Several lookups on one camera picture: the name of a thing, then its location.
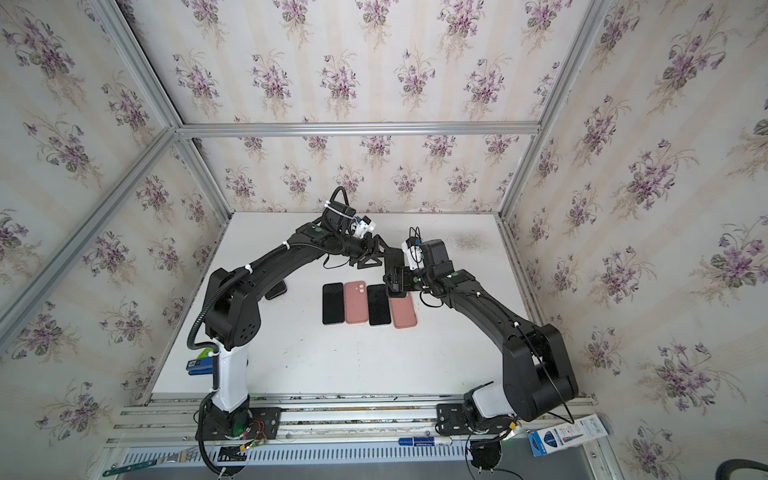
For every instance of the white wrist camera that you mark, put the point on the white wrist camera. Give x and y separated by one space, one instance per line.
361 226
413 253

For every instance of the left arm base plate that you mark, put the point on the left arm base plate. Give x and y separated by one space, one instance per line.
242 424

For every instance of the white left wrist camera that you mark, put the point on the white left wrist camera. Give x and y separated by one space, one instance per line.
361 226

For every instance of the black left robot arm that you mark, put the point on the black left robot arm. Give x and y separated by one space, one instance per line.
229 317

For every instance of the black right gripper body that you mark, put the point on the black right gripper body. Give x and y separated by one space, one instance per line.
396 279

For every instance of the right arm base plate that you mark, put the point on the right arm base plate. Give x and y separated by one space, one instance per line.
458 419

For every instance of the blue stapler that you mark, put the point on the blue stapler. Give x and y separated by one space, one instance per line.
200 367

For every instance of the black phone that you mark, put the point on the black phone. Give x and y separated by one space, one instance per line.
394 262
333 304
276 291

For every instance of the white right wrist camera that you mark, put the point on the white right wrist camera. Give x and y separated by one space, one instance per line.
413 253

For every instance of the blue white box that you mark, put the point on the blue white box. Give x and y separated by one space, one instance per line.
567 435

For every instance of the green card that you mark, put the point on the green card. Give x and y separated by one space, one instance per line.
206 353

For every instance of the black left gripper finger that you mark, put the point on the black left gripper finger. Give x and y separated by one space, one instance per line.
377 246
369 261

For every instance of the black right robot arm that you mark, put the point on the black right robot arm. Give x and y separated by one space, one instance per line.
537 375

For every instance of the pink phone case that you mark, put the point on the pink phone case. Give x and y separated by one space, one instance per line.
355 302
403 312

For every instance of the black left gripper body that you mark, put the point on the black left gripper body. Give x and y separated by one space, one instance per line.
359 248

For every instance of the green ruler strip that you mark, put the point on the green ruler strip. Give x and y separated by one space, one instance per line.
179 457

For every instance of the blue marker pen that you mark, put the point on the blue marker pen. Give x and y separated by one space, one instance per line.
424 441

